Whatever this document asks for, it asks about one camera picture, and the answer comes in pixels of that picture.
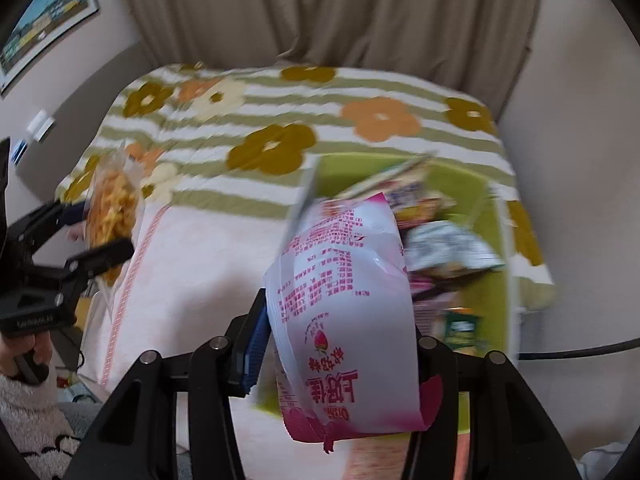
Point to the green snack packet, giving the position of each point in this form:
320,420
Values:
462,330

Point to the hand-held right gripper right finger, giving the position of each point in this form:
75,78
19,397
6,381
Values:
442,360

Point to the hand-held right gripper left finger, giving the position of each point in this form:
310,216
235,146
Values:
252,355

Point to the dark red snack packet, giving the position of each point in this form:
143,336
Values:
430,300

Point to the green storage bin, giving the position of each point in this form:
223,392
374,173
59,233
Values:
460,180

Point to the framed building picture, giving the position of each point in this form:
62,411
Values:
45,15

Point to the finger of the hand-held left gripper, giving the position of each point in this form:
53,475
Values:
105,255
72,211

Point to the blue wall socket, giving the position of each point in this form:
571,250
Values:
19,152

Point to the multicoloured snack packet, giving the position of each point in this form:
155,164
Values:
420,202

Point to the white wall switch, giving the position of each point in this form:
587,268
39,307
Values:
41,125

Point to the person's left forearm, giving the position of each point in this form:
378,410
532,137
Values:
30,420

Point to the pale grey speckled snack packet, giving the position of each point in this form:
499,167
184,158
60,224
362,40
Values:
450,245

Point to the beige curtain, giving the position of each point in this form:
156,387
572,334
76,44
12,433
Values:
325,10

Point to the floral striped blanket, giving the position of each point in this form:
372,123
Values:
300,97

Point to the white cloth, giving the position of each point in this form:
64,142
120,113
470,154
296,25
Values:
605,462

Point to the person's left hand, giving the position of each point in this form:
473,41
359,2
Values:
7,360

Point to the pink white snack packet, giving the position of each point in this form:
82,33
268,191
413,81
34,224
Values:
340,310

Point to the clear bag of orange snacks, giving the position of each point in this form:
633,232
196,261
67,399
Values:
115,205

